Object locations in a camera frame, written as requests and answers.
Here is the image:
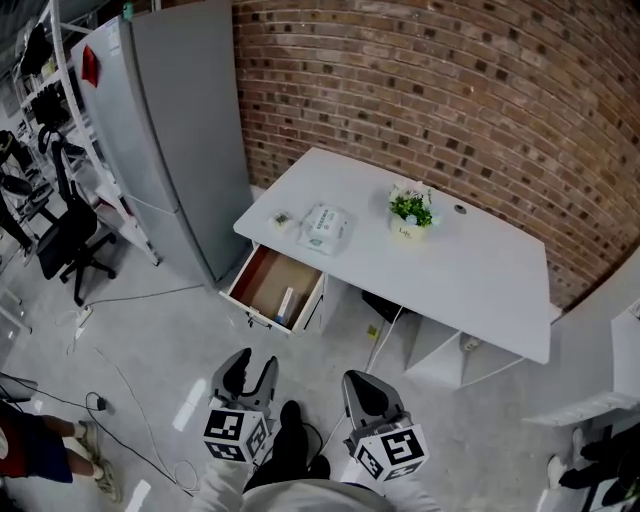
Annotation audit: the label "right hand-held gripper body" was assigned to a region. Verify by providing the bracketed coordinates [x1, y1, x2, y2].
[342, 410, 431, 483]

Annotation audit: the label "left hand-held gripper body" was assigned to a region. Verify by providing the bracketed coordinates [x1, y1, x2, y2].
[202, 390, 275, 464]

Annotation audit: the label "small white box item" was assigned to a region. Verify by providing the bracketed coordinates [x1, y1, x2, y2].
[274, 286, 298, 326]

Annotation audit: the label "white desk drawer wooden inside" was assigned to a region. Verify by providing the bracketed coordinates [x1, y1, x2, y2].
[218, 242, 327, 336]

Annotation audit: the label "person's left forearm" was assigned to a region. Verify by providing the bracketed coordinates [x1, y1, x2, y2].
[188, 455, 254, 512]

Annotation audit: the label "person's right forearm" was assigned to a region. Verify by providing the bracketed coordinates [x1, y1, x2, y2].
[343, 467, 442, 512]

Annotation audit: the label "black box under desk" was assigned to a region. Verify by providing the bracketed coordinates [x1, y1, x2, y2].
[360, 289, 404, 324]

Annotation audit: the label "white desk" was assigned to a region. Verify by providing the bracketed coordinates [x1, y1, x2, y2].
[232, 146, 553, 387]

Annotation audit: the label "person's black trouser leg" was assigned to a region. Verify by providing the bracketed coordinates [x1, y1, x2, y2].
[243, 399, 332, 494]

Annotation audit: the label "person's light grey top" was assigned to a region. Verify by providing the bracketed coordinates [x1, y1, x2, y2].
[238, 478, 389, 512]

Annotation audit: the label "white power strip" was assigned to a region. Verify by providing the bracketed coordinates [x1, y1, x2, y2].
[73, 305, 95, 342]

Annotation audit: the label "white wet wipes pack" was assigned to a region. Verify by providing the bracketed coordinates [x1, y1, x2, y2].
[297, 201, 350, 256]

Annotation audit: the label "potted green plant white pot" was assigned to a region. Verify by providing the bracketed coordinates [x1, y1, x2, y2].
[388, 181, 442, 243]

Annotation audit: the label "black office chair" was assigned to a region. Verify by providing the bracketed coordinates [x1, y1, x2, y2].
[35, 124, 118, 308]

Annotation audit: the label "white cabinet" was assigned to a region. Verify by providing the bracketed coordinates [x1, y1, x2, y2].
[521, 258, 640, 428]

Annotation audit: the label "grey refrigerator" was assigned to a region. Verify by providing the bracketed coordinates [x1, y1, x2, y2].
[70, 0, 255, 287]

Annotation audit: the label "white metal shelf rack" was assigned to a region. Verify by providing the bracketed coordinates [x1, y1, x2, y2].
[11, 0, 162, 267]

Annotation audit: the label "red paper on refrigerator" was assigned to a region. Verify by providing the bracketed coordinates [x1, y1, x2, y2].
[80, 44, 101, 89]

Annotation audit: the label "black bags on shelf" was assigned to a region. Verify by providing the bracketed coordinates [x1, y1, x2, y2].
[18, 21, 55, 77]

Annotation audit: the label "white cable under desk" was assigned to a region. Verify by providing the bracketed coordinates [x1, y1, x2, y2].
[364, 305, 405, 375]

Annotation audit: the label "white floor cable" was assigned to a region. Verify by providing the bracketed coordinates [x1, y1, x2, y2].
[92, 346, 200, 492]

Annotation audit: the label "black floor cable with adapter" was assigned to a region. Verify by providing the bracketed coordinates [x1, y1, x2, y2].
[0, 370, 196, 497]

